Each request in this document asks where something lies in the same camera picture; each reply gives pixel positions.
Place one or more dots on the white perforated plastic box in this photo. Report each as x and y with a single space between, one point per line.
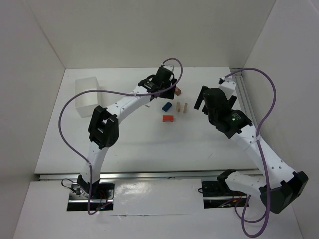
85 103

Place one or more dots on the blue wood block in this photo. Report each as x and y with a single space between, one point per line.
167 106

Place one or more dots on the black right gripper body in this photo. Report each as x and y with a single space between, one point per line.
198 97

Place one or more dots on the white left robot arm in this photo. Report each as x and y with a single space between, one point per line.
104 124

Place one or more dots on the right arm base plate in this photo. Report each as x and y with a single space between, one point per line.
215 197

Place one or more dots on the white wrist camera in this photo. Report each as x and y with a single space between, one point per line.
228 86
169 67

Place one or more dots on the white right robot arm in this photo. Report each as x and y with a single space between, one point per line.
280 184

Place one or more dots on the aluminium rail right side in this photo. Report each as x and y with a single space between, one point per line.
243 96

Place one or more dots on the aluminium rail front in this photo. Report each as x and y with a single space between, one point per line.
136 175

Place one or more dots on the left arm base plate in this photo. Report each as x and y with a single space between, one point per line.
102 199

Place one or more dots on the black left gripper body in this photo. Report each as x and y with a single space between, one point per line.
172 83

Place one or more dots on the aluminium rail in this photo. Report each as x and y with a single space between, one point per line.
243 96
136 175

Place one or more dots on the natural long wood block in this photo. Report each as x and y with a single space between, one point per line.
185 108

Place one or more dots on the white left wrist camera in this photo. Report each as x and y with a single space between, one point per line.
169 67

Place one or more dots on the brown balloon wood block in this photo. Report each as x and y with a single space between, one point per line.
177 91

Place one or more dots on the red arch wood block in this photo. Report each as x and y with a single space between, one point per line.
168 118

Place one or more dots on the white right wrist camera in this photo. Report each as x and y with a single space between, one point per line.
228 86

